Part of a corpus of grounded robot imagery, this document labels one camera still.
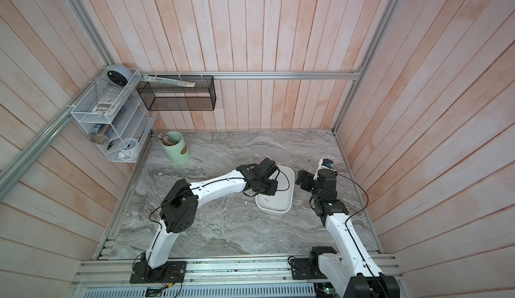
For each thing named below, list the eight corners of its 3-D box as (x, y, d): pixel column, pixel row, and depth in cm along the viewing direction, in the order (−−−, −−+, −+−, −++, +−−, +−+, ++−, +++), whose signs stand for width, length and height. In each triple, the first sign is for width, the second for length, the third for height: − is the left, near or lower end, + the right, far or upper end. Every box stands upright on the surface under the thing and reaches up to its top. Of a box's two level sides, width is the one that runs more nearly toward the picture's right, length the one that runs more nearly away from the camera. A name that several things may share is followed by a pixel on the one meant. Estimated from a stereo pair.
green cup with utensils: (167, 164, 107) (154, 143, 94) (171, 151, 113) (160, 129, 100) (188, 164, 107) (179, 143, 94) (192, 151, 113) (184, 129, 100)
